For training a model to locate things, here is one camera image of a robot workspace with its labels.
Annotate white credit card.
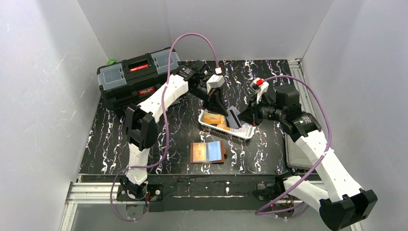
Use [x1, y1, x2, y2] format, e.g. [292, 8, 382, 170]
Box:
[226, 106, 242, 129]

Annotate white plastic basket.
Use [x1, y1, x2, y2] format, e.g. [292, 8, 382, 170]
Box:
[198, 110, 255, 140]

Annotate brown leather card holder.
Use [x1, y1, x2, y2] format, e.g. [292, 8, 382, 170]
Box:
[190, 141, 229, 164]

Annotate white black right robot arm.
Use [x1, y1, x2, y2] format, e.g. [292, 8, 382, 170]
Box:
[238, 82, 378, 231]

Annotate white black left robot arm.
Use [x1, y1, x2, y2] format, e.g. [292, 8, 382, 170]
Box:
[121, 61, 228, 194]

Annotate orange credit card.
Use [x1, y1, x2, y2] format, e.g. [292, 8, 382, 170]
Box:
[217, 124, 230, 131]
[202, 112, 227, 126]

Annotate grey plastic case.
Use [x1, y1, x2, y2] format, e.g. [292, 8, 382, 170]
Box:
[285, 135, 313, 170]

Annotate black plastic toolbox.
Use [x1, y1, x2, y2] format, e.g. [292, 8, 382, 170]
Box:
[97, 47, 180, 114]

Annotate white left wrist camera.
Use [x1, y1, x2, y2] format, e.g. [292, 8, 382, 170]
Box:
[206, 75, 225, 94]

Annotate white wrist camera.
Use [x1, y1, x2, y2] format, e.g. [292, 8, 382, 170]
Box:
[250, 77, 269, 103]
[206, 75, 225, 94]

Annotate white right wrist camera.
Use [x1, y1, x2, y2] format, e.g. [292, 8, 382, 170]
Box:
[250, 77, 269, 103]

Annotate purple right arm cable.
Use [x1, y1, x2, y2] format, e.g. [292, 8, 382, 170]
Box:
[255, 75, 333, 220]

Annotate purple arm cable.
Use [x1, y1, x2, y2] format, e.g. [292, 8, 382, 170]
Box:
[255, 75, 333, 220]
[110, 32, 221, 222]

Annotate aluminium frame rail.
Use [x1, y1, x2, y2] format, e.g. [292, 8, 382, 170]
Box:
[288, 59, 335, 174]

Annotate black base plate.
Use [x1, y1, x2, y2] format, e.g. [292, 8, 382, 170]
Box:
[116, 173, 306, 213]

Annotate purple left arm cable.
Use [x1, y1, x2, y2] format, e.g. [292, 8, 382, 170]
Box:
[110, 32, 221, 222]

